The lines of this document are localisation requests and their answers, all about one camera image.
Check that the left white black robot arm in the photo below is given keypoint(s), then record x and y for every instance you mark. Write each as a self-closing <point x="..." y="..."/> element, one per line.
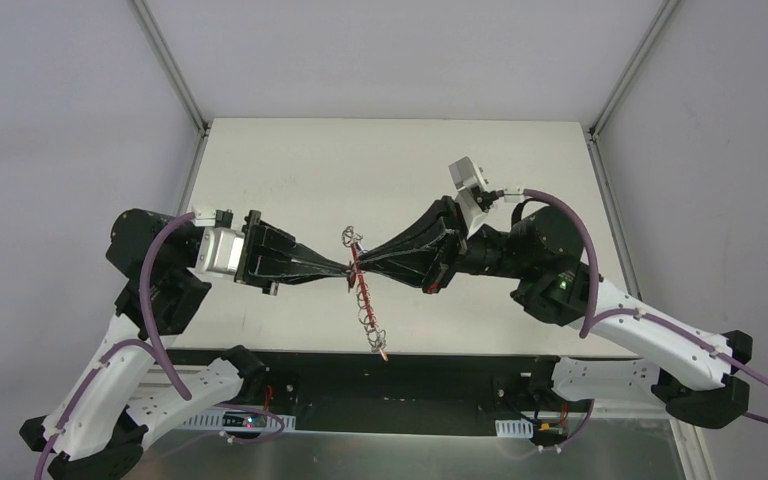
<point x="130" y="393"/>

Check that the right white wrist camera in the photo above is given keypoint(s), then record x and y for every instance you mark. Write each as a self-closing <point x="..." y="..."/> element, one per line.
<point x="475" y="196"/>

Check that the left metal frame post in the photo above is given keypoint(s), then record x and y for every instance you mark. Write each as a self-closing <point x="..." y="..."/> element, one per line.
<point x="168" y="64"/>

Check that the right metal frame post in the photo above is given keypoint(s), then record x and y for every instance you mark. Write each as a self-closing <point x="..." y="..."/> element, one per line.
<point x="640" y="55"/>

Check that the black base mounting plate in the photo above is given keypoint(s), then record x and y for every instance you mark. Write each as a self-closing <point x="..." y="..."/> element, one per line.
<point x="449" y="395"/>

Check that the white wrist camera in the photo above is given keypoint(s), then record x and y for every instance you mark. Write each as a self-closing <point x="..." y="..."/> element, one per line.
<point x="221" y="246"/>
<point x="475" y="196"/>

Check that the red keyring holder with rings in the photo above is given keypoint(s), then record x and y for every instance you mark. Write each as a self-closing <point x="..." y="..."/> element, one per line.
<point x="375" y="335"/>

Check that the right white cable duct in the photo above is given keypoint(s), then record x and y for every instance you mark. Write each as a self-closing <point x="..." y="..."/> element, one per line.
<point x="517" y="429"/>

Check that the metal frame post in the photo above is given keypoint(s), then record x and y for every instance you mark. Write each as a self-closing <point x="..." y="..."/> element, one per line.
<point x="168" y="64"/>
<point x="640" y="55"/>

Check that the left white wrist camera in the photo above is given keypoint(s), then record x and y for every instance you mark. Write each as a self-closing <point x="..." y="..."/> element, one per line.
<point x="221" y="246"/>

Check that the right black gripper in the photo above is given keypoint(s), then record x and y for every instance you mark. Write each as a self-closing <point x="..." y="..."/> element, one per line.
<point x="449" y="244"/>

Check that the left white cable duct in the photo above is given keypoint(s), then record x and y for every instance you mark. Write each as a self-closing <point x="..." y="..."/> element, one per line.
<point x="238" y="421"/>

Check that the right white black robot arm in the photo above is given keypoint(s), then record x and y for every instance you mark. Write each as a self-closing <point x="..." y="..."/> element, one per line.
<point x="690" y="372"/>

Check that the white cable duct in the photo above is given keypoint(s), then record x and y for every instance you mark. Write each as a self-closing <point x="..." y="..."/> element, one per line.
<point x="517" y="429"/>
<point x="238" y="421"/>

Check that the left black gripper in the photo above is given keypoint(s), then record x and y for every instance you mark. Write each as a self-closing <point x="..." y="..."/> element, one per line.
<point x="253" y="250"/>

